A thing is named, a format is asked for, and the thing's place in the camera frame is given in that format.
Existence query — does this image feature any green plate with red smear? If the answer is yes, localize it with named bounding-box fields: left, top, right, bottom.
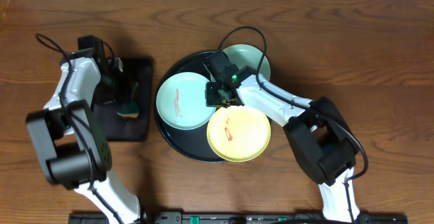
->
left=156, top=72, right=216, bottom=130

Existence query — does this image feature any yellow plate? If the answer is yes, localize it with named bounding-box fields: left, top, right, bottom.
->
left=207, top=106, right=271, bottom=162

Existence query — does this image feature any green yellow sponge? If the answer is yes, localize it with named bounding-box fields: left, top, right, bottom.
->
left=117, top=82, right=140, bottom=119

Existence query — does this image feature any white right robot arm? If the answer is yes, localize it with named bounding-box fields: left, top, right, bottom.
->
left=206, top=64, right=366, bottom=223

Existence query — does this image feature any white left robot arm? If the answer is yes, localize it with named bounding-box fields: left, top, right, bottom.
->
left=26, top=58, right=141, bottom=223

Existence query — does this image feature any round black tray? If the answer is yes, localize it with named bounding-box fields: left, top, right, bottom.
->
left=154, top=51, right=225, bottom=163

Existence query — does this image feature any black rectangular mat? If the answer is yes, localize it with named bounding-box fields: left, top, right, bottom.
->
left=92, top=56, right=153, bottom=141

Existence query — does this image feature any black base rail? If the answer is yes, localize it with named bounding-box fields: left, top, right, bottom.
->
left=67, top=211, right=410, bottom=224

